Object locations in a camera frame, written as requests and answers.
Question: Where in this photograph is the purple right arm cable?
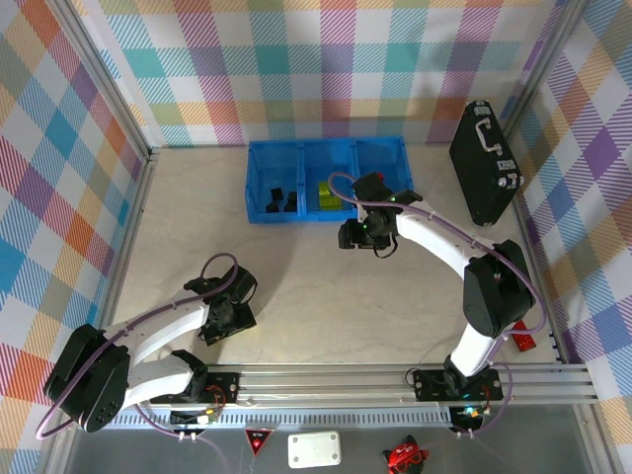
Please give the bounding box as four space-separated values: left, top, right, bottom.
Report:
328 171 548 463

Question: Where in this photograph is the red triangle sign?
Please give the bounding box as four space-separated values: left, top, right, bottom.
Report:
244 428 275 458

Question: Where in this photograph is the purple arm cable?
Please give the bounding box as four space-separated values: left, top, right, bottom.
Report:
37 252 242 474
328 171 548 463

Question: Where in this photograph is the small controller board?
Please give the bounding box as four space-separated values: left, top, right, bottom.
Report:
170 405 219 427
449 404 484 432

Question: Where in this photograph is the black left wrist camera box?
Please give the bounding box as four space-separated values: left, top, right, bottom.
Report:
224 265 259 306

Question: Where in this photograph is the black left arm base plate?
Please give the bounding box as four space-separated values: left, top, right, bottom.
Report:
195 372 242 405

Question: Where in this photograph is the white rectangular plate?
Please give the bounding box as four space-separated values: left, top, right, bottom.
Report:
286 430 343 470

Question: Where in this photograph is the aluminium frame leg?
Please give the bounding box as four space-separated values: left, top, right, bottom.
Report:
572 407 613 474
39 409 83 474

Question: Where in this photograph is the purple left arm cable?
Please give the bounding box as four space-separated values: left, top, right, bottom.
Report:
37 252 242 474

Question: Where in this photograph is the aluminium upright frame post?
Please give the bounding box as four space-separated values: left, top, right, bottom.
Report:
51 0 152 157
501 0 592 144

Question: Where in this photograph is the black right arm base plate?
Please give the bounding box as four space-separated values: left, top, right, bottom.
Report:
412 368 505 402

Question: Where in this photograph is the aluminium table side rail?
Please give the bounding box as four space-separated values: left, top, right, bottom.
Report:
91 147 162 369
511 201 569 366

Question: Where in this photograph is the red rectangular block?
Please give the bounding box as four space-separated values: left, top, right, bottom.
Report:
512 319 538 354

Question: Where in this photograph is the slotted grey cable duct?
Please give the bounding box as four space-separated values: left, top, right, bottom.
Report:
78 412 455 430

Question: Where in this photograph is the wide aluminium mounting beam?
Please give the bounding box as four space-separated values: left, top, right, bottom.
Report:
52 363 599 412

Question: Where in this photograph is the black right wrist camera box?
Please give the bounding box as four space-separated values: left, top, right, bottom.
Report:
351 172 392 202

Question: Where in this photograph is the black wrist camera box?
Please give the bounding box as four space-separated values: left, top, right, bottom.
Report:
224 265 259 306
351 172 392 202

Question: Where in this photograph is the black hard case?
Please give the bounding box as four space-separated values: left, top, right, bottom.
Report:
447 100 526 227

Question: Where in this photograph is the red cat figure with glasses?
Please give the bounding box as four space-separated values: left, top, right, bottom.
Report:
383 434 430 474

